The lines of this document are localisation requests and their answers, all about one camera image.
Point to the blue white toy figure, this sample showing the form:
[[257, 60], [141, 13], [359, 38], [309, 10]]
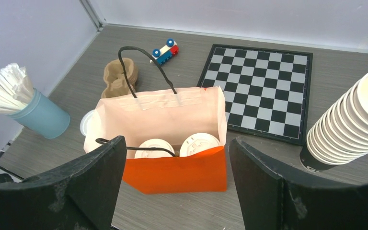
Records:
[[165, 53]]

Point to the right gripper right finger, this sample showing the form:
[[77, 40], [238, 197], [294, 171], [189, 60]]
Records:
[[276, 196]]

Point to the stack of white paper cups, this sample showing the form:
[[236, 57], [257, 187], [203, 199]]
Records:
[[340, 136]]

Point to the white plastic cup lid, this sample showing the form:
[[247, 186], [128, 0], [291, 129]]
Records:
[[197, 143]]

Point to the black white checkerboard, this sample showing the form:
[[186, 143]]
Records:
[[266, 90]]

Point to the blue straw holder cup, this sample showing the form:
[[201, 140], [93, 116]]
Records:
[[43, 116]]

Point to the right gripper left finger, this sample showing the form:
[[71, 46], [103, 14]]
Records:
[[78, 195]]

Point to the orange paper bag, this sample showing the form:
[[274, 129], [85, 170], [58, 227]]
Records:
[[172, 115]]

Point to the brown pulp cup carrier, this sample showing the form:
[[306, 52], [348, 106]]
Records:
[[114, 77]]

